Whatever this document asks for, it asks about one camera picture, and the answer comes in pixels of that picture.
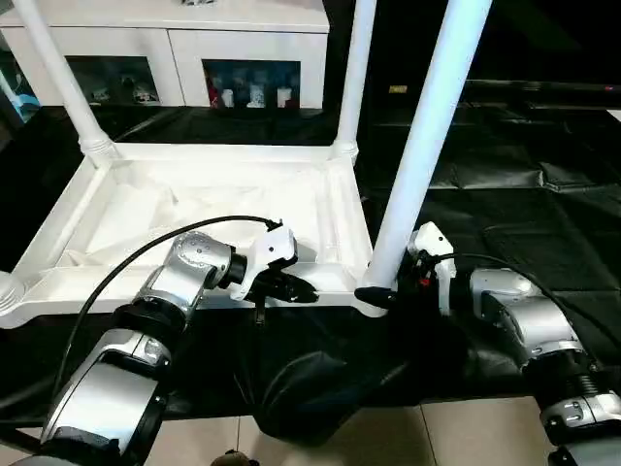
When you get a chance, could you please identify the white plastic table top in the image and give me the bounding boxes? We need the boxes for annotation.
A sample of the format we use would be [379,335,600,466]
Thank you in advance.
[0,140,395,332]

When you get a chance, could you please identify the white plastic table leg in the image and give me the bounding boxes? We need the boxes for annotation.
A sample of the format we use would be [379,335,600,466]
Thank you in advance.
[0,268,29,317]
[360,0,495,293]
[11,0,121,170]
[331,0,378,162]

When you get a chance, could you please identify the black plastic mat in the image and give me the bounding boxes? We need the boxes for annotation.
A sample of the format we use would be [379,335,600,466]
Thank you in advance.
[0,101,621,448]

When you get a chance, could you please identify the dark rounded robot foot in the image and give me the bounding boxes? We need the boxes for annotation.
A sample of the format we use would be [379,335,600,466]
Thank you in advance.
[214,448,254,466]

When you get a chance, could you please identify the white cabinet with glass doors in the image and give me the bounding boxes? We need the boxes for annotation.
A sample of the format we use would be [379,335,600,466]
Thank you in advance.
[0,0,332,112]

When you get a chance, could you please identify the black metal workbench leg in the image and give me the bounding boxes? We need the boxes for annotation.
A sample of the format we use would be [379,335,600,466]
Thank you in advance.
[0,425,45,452]

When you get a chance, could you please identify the teal plastic stool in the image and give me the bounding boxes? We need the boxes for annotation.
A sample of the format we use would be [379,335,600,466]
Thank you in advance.
[0,72,41,118]

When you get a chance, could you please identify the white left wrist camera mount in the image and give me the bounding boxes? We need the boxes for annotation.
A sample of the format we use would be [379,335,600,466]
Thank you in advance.
[229,222,299,303]

